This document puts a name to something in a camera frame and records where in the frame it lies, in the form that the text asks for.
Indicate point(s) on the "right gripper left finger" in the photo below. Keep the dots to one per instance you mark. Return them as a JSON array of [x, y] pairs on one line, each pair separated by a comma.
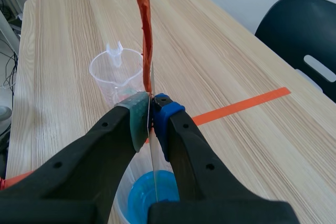
[[78, 161]]

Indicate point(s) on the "grey metal plate orange strip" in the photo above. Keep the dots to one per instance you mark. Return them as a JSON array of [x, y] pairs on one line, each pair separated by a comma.
[[146, 40]]

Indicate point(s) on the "clear beaker with blue liquid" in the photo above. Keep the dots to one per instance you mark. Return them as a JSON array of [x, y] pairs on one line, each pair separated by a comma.
[[147, 195]]

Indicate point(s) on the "empty clear plastic beaker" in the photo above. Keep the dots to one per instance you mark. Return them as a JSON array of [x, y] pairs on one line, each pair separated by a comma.
[[115, 77]]

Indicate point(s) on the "dark blue chair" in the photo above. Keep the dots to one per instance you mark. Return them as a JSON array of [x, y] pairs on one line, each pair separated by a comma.
[[299, 32]]

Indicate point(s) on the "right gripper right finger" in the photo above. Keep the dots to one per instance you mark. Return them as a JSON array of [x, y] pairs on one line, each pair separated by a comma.
[[199, 171]]

